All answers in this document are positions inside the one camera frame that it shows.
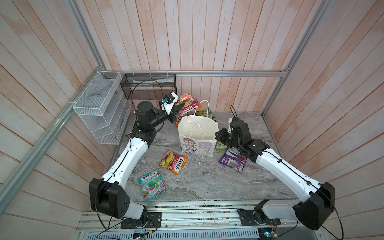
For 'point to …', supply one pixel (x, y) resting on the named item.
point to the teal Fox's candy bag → (153, 185)
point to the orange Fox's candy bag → (173, 161)
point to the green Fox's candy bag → (206, 112)
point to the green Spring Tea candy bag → (220, 146)
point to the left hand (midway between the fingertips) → (182, 104)
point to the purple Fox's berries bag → (233, 158)
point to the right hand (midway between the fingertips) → (213, 132)
